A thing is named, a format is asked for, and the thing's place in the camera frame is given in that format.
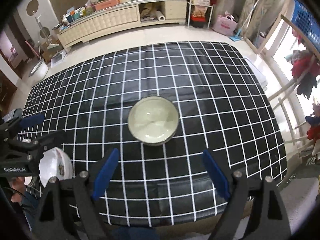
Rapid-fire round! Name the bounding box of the pink storage box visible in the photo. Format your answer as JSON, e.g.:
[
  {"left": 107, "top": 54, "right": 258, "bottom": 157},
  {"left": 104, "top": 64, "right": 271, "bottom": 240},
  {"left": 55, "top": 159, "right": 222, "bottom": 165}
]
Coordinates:
[{"left": 93, "top": 0, "right": 119, "bottom": 11}]

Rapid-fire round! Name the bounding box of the cream tv cabinet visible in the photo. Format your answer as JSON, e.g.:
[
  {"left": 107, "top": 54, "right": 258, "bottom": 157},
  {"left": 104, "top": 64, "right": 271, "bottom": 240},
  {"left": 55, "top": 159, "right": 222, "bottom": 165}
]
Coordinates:
[{"left": 57, "top": 0, "right": 187, "bottom": 49}]

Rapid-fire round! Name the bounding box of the wooden clothes rack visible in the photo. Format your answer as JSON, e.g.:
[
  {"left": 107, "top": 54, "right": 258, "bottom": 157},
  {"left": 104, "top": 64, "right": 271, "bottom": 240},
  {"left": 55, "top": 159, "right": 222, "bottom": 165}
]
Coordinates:
[{"left": 268, "top": 14, "right": 319, "bottom": 145}]

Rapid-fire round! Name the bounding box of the floral patterned cream bowl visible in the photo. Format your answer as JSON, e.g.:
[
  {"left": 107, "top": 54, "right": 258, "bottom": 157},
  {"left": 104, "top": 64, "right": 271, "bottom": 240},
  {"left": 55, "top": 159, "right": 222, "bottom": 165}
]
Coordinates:
[{"left": 127, "top": 96, "right": 180, "bottom": 146}]

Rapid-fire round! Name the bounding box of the white paper roll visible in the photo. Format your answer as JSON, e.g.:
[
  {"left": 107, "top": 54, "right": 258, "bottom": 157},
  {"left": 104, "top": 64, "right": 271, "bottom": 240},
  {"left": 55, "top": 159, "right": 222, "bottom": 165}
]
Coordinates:
[{"left": 155, "top": 10, "right": 165, "bottom": 22}]

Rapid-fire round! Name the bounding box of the teddy bear print plate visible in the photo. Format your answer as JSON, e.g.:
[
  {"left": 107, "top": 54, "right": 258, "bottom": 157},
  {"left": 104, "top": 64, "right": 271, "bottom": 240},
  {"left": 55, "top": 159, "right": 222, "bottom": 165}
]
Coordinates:
[{"left": 39, "top": 147, "right": 73, "bottom": 187}]

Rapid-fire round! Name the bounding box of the pink gift bag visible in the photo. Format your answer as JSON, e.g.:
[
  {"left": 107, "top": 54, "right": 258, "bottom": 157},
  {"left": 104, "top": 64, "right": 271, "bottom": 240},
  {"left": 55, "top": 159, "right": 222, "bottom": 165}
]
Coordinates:
[{"left": 213, "top": 12, "right": 238, "bottom": 36}]

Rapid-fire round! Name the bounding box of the white metal shelf rack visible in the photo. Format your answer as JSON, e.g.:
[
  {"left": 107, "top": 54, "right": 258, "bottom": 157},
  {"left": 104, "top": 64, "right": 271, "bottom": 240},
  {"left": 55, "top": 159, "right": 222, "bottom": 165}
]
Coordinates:
[{"left": 186, "top": 0, "right": 217, "bottom": 29}]

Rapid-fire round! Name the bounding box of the person's left hand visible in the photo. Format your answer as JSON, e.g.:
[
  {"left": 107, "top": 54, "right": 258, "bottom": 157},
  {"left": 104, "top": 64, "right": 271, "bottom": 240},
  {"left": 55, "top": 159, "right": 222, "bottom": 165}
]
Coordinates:
[{"left": 10, "top": 177, "right": 25, "bottom": 203}]

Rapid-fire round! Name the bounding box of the blue plastic basket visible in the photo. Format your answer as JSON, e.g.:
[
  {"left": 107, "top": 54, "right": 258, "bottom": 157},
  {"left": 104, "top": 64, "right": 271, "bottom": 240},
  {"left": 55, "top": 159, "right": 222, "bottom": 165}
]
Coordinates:
[{"left": 291, "top": 0, "right": 319, "bottom": 51}]

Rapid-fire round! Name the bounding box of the black white grid tablecloth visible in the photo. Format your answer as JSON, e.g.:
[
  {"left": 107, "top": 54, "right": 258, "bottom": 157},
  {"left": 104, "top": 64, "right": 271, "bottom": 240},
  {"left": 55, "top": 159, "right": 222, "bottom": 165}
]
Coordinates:
[{"left": 17, "top": 41, "right": 287, "bottom": 227}]

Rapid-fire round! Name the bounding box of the patterned beige curtain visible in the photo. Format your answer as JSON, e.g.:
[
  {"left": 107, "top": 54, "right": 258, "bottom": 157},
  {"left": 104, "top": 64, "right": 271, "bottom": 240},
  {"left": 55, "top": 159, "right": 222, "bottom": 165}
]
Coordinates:
[{"left": 237, "top": 0, "right": 276, "bottom": 38}]

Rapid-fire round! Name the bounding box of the white plastic bucket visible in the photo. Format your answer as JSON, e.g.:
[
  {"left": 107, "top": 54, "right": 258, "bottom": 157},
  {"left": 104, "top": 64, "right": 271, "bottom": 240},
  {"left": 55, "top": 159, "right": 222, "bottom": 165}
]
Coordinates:
[{"left": 29, "top": 59, "right": 49, "bottom": 81}]

